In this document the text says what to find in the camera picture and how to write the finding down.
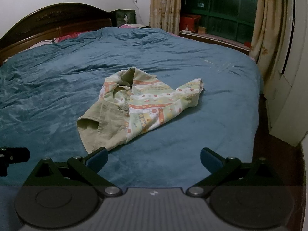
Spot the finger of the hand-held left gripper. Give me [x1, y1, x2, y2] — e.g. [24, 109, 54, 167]
[0, 147, 31, 177]

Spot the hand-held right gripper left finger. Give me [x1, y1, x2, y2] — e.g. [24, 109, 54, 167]
[23, 147, 124, 196]

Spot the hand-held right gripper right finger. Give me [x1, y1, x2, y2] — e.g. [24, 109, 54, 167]
[186, 147, 283, 197]

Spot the patterned khaki child's shirt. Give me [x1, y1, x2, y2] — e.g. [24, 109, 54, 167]
[77, 67, 205, 155]

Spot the teal blue plush blanket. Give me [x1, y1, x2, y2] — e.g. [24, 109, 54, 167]
[0, 27, 263, 193]

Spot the white wardrobe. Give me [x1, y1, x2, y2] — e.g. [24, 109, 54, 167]
[262, 0, 308, 148]

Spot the wooden windowsill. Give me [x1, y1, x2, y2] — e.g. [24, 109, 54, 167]
[179, 30, 251, 56]

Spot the red pink pillow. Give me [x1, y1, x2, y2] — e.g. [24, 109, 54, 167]
[52, 30, 95, 44]

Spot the dark wooden bed headboard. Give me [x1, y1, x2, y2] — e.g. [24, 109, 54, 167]
[0, 3, 113, 65]

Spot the red box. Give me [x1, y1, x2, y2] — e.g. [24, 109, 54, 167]
[180, 14, 202, 32]

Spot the pale pink pillow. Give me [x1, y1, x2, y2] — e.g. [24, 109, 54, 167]
[119, 23, 150, 28]

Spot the dark green tissue box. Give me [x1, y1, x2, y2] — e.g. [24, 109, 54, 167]
[115, 10, 136, 27]

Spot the thin wall cable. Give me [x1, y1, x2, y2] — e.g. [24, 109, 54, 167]
[127, 0, 148, 25]

